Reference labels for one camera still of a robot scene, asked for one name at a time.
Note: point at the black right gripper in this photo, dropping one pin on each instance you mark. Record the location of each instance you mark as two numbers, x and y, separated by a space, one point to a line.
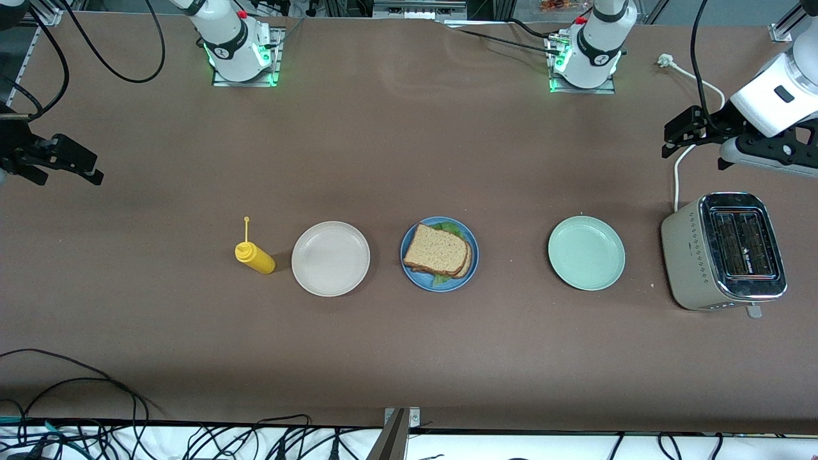
14 142

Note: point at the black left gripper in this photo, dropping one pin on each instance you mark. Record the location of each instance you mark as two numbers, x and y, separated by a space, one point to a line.
721 120

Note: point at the yellow squeeze bottle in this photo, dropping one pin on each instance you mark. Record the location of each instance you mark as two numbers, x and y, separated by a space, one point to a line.
259 260

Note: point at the brown crust bread slice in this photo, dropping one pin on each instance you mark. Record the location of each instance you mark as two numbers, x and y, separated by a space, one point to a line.
434 249
468 259

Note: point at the green lettuce leaf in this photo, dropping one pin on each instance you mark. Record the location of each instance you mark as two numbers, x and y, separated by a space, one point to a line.
450 226

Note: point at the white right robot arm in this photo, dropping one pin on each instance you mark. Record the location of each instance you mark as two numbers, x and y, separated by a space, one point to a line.
230 45

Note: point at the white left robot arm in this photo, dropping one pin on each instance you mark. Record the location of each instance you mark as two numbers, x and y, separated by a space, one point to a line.
594 51

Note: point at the pale green plate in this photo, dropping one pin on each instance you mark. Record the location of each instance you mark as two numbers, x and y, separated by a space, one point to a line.
586 253

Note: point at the off-white plate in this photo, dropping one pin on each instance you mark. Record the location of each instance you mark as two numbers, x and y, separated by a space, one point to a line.
330 259

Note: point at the blue plate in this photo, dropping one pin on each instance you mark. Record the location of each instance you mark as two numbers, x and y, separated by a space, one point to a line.
415 278

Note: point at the beige chrome two-slot toaster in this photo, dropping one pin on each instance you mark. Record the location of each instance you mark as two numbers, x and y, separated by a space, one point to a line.
687 255

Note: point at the orange background items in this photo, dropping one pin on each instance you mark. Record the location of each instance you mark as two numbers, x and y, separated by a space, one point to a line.
556 5

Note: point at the grey metal box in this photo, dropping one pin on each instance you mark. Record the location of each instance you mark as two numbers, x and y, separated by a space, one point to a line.
418 9

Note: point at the metal corner bracket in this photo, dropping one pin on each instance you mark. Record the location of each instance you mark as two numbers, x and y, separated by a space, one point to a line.
783 33

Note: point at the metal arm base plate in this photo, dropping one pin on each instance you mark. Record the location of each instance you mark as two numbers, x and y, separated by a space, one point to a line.
581 91
277 57

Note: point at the metal table edge bracket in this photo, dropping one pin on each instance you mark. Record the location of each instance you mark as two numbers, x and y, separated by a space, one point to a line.
414 418

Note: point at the grey metal post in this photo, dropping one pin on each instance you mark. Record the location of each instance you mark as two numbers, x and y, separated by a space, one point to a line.
391 444

